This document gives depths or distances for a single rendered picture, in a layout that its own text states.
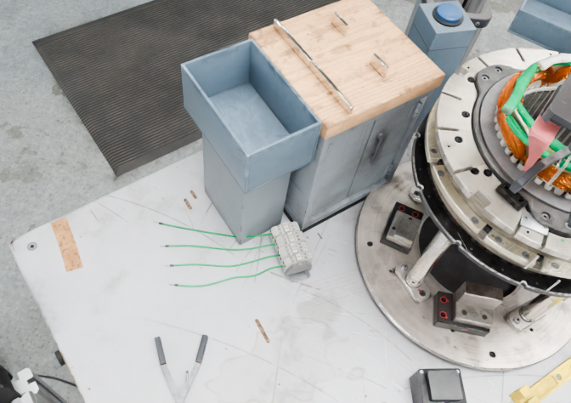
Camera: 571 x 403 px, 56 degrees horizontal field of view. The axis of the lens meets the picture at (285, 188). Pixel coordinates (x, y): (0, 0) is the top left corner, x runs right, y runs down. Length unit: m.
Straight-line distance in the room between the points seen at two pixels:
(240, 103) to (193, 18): 1.65
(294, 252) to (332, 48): 0.31
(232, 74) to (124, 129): 1.27
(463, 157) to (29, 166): 1.61
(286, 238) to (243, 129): 0.20
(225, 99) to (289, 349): 0.38
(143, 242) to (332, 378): 0.36
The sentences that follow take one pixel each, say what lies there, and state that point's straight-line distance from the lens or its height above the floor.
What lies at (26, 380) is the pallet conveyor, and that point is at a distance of 0.98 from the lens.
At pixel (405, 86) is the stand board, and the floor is 1.07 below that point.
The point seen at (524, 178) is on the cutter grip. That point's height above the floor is 1.18.
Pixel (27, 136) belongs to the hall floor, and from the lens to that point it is 2.10.
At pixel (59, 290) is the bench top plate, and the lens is 0.89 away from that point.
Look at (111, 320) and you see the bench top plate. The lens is 0.86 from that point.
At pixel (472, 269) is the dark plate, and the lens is 0.96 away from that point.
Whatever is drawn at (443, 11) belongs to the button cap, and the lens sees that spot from 0.92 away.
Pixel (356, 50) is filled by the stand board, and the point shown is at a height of 1.06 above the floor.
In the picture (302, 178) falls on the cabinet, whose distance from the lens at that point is 0.80.
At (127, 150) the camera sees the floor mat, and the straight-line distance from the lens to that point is 1.97.
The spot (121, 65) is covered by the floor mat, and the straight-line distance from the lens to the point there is 2.24.
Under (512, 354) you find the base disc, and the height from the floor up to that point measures 0.80.
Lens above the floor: 1.58
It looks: 57 degrees down
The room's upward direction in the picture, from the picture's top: 11 degrees clockwise
